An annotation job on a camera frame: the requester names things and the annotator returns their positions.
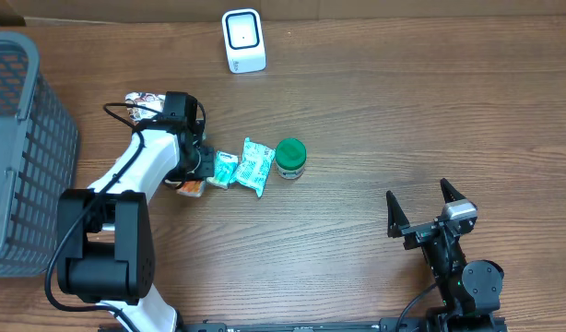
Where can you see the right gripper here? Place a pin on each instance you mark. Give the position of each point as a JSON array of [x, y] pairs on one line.
[[398, 221]]

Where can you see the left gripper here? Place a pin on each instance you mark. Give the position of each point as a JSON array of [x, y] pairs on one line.
[[206, 161]]

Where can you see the small teal packet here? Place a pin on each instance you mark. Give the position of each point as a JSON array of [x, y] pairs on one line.
[[225, 165]]

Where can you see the teal white snack packet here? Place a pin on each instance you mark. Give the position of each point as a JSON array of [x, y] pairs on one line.
[[252, 172]]

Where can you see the green lid jar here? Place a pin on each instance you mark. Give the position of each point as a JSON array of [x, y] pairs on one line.
[[291, 156]]

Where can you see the beige bread bag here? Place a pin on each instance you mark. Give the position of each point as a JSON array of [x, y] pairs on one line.
[[147, 105]]

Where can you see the orange white packet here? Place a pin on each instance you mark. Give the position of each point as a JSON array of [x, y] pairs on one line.
[[192, 188]]

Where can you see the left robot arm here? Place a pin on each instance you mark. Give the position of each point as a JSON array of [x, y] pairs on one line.
[[105, 258]]

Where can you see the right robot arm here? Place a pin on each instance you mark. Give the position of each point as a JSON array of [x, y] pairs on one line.
[[470, 291]]

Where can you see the white barcode scanner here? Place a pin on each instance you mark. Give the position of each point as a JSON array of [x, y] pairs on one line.
[[244, 41]]

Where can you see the grey plastic mesh basket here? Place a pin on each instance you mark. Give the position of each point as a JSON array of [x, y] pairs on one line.
[[39, 144]]

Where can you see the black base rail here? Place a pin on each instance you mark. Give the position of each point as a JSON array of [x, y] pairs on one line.
[[292, 327]]

